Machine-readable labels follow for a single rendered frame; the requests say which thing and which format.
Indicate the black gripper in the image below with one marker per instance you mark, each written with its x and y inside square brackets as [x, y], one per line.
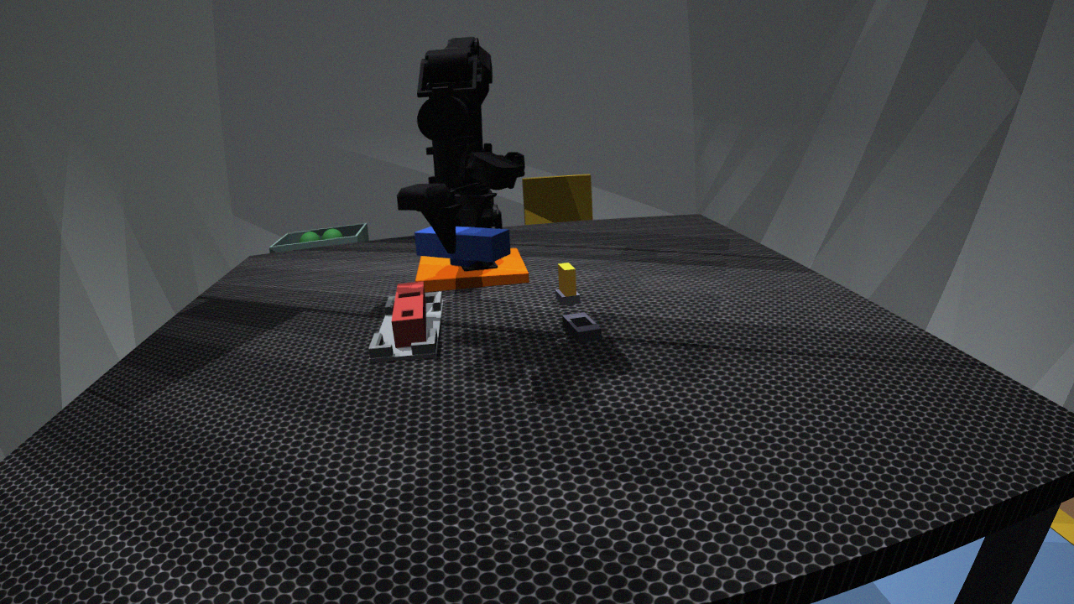
[439, 201]

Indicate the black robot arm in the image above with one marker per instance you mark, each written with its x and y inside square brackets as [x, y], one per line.
[459, 78]

